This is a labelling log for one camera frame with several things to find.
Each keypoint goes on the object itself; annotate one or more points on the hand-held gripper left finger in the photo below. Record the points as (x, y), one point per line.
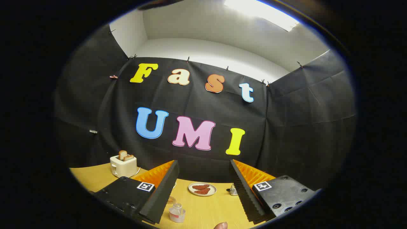
(162, 194)

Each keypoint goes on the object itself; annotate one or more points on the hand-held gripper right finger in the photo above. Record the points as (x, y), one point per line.
(246, 197)

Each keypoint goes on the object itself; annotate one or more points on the round brown coaster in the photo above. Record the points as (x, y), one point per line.
(171, 200)

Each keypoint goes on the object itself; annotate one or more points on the clear juice bottle pink label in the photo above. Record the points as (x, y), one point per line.
(177, 213)

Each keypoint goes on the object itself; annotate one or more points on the metal mesh holder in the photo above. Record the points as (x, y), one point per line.
(233, 190)

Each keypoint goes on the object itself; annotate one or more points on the white round plate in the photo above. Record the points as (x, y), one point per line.
(190, 190)

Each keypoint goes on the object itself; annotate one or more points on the brown meat piece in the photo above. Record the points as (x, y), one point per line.
(202, 191)
(200, 186)

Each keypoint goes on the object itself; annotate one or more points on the wooden table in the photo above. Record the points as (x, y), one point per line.
(206, 210)

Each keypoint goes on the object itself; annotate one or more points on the cream toaster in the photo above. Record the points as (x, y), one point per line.
(123, 167)

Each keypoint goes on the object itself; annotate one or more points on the toast slice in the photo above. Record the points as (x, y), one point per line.
(128, 157)
(122, 155)

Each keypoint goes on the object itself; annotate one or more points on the black backdrop cloth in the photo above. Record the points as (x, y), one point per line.
(286, 133)

